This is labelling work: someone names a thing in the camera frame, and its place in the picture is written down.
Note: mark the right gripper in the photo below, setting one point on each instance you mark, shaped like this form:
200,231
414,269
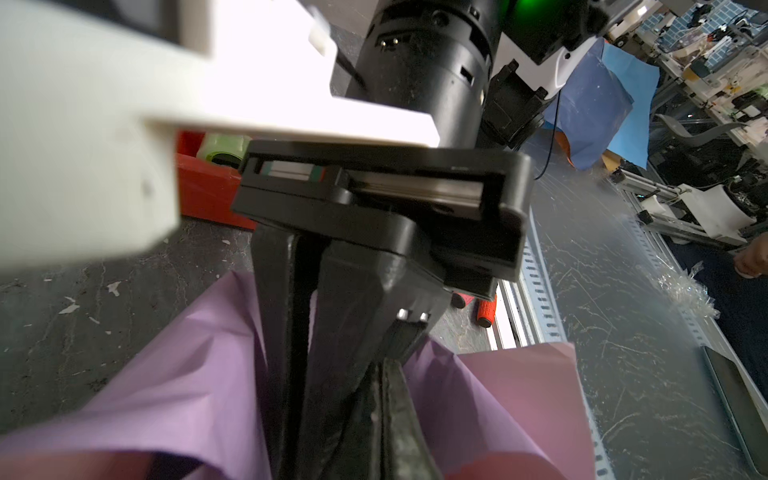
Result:
462,214

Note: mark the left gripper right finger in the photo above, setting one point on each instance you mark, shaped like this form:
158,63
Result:
405,454

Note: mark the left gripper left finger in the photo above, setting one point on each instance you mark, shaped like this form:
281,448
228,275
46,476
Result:
358,454

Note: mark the red tape dispenser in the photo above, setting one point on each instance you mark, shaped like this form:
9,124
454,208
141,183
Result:
206,190

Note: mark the pink wrapping paper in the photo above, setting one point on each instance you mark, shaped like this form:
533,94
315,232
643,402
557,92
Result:
191,395

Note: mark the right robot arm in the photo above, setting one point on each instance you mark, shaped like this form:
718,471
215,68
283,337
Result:
483,70

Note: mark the red handled screwdriver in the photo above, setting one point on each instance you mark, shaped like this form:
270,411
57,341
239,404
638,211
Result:
486,312

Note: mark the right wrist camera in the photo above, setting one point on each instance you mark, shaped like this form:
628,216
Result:
90,113

